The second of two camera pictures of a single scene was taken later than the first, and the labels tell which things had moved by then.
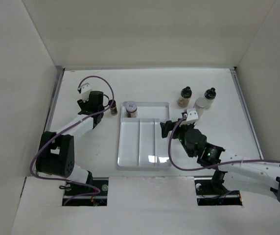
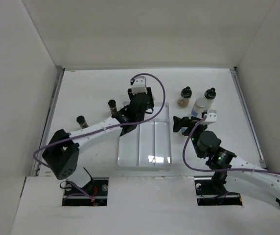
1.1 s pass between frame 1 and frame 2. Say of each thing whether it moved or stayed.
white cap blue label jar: stayed
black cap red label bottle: stayed
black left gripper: moved
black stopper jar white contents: stayed
